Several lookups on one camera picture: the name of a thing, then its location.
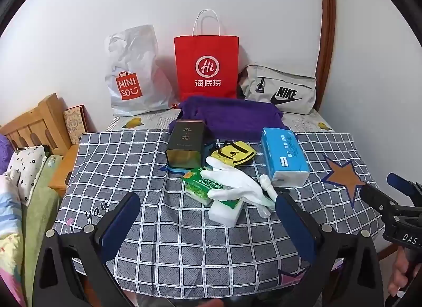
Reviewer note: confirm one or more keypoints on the purple towel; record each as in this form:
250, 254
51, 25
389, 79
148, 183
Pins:
230, 115

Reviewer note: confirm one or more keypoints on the white sponge block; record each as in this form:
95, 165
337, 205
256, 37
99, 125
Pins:
226, 214

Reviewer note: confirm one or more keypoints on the person's right hand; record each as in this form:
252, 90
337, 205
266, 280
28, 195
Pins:
399, 270

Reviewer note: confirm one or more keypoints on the white glove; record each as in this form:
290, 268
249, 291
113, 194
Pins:
227, 181

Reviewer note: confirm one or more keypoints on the colourful quilt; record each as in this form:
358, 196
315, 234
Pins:
10, 227

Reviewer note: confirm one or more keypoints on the dark green tin box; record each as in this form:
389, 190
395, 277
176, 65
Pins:
184, 142

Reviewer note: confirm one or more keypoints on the wooden bedside table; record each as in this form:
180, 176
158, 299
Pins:
62, 168

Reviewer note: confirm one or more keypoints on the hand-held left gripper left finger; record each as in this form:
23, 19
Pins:
122, 221

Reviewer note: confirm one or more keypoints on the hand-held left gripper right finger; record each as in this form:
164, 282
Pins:
293, 227

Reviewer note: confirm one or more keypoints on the red paper bag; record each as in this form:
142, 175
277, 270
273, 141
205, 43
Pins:
204, 46

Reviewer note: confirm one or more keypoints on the wooden headboard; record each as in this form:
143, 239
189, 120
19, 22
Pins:
33, 122

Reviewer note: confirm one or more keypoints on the purple cloth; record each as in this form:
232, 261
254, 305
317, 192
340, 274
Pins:
4, 152

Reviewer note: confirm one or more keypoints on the yellow zip pouch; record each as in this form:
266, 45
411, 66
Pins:
235, 153

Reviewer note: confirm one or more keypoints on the grey waist bag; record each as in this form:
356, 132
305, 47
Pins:
280, 79

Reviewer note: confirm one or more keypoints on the dark green labelled packet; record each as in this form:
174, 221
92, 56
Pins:
197, 178

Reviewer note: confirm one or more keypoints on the green blanket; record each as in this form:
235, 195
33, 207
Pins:
39, 201

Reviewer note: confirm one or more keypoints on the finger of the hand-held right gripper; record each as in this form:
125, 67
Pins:
400, 183
376, 196

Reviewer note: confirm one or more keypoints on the wooden door frame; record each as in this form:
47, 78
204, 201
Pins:
328, 29

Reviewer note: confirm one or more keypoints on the white plastic shopping bag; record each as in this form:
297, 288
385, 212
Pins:
138, 56

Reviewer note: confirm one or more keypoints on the blue tissue pack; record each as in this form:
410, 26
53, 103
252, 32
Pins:
283, 152

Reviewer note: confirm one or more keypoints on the grey checkered blanket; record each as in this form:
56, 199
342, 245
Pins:
165, 244

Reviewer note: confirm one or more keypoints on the white floral pillow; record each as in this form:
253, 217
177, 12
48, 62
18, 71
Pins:
26, 165

